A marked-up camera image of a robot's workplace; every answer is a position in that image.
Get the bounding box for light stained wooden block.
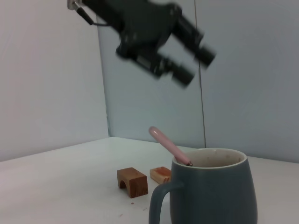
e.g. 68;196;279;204
149;166;172;186

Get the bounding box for grey ceramic cup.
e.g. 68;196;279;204
149;147;259;224

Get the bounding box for left wrist connector cable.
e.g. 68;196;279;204
66;0;110;27

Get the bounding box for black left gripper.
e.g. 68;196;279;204
81;0;217;89

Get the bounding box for pink handled metal spoon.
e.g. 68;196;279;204
149;126;193;167

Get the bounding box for dark brown wooden arch block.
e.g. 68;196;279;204
116;167;149;199

